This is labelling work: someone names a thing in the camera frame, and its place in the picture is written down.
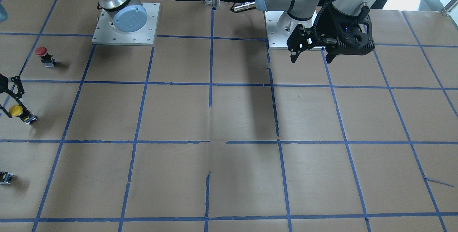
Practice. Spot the yellow push button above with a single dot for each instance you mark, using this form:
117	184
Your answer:
23	113

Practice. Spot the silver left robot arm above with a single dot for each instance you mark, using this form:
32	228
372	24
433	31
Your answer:
303	10

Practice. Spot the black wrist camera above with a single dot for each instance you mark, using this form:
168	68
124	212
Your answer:
300	40

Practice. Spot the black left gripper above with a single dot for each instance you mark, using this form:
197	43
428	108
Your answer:
329	30

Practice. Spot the red push button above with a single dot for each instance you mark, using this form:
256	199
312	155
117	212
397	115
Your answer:
47	59

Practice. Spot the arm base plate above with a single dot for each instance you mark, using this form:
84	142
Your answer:
280	25
133	25

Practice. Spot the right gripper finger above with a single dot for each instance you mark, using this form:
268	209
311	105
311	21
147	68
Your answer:
4	110
4	86

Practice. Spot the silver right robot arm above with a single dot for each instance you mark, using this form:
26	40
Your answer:
115	6

